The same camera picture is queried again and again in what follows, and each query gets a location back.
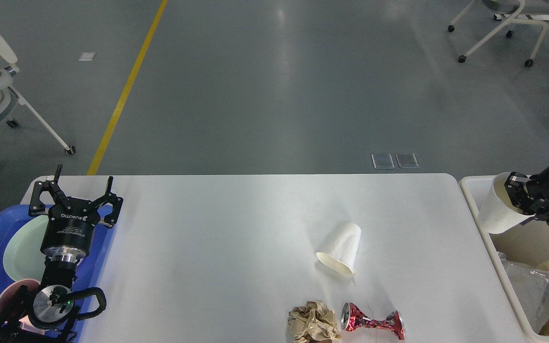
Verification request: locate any brown paper ball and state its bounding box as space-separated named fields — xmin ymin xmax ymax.
xmin=287 ymin=301 xmax=341 ymax=343

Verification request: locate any beige plastic bin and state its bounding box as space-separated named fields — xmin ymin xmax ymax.
xmin=459 ymin=175 xmax=549 ymax=343

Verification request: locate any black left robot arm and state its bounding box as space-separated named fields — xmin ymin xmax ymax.
xmin=0 ymin=165 xmax=123 ymax=343

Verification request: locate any red foil wrapper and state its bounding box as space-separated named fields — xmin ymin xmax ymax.
xmin=340 ymin=303 xmax=406 ymax=341

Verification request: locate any light green plate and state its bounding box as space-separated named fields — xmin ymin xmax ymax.
xmin=3 ymin=216 xmax=50 ymax=282

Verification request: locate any aluminium foil tray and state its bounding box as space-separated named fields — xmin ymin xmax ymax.
xmin=498 ymin=252 xmax=549 ymax=333

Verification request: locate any white paper cup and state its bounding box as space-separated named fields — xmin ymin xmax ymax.
xmin=478 ymin=172 xmax=532 ymax=234
xmin=316 ymin=222 xmax=362 ymax=275

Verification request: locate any white chair base bar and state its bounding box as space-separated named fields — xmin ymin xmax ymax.
xmin=494 ymin=14 xmax=549 ymax=21

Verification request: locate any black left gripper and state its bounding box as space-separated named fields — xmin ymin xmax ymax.
xmin=28 ymin=164 xmax=124 ymax=260

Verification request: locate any white wheeled chair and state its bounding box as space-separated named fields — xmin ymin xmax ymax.
xmin=447 ymin=0 xmax=549 ymax=68

